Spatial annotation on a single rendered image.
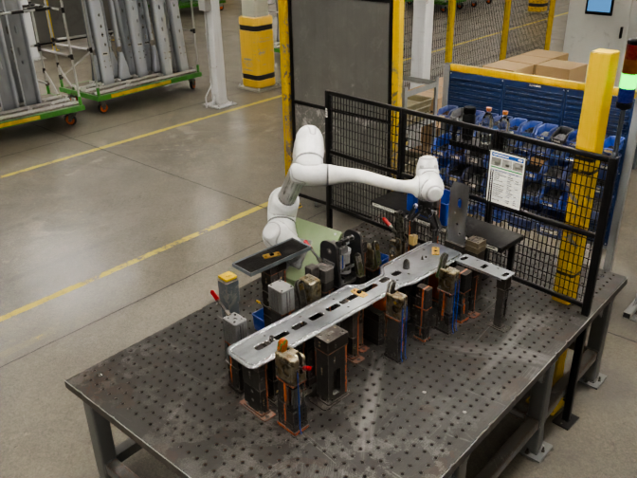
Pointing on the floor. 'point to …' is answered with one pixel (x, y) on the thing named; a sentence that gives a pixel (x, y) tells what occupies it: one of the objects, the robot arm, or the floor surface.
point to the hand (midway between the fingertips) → (423, 235)
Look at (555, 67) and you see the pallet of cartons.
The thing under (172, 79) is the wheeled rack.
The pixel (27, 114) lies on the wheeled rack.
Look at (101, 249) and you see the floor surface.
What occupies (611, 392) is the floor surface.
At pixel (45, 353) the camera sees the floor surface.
